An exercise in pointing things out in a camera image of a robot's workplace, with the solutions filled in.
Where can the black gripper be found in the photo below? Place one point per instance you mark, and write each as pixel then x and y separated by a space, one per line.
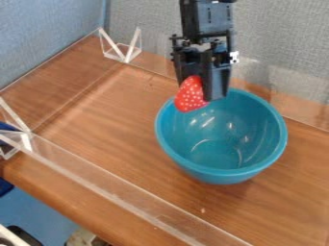
pixel 206 42

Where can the red toy strawberry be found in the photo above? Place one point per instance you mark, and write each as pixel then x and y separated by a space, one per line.
pixel 190 99

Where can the blue plastic bowl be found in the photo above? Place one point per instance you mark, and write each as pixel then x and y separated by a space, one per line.
pixel 226 142

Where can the clear acrylic back barrier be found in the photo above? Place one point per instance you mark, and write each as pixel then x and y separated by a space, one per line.
pixel 292 106

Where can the clear acrylic barrier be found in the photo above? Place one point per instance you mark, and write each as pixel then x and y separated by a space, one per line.
pixel 292 106
pixel 119 211

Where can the clear acrylic front barrier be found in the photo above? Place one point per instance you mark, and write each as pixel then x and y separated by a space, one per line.
pixel 119 211

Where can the black object bottom left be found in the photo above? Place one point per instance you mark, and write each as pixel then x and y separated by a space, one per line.
pixel 24 235

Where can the clear acrylic corner bracket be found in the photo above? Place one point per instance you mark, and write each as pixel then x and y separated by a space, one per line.
pixel 119 51

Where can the clear acrylic left bracket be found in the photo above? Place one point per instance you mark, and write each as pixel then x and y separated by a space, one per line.
pixel 12 131

